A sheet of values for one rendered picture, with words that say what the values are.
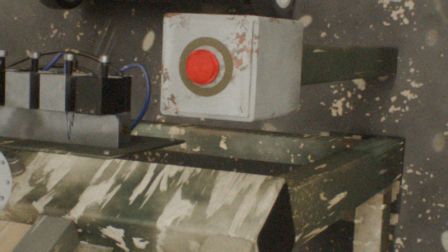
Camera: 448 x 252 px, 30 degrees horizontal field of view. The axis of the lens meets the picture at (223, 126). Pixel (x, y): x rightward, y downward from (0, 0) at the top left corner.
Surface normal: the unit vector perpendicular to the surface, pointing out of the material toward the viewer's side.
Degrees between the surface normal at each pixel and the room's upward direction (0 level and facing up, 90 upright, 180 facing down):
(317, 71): 90
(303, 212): 90
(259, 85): 90
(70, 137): 0
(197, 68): 0
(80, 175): 60
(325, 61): 90
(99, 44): 0
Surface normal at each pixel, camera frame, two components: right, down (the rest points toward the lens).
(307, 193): 0.92, 0.08
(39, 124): -0.39, 0.08
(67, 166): -0.16, -0.82
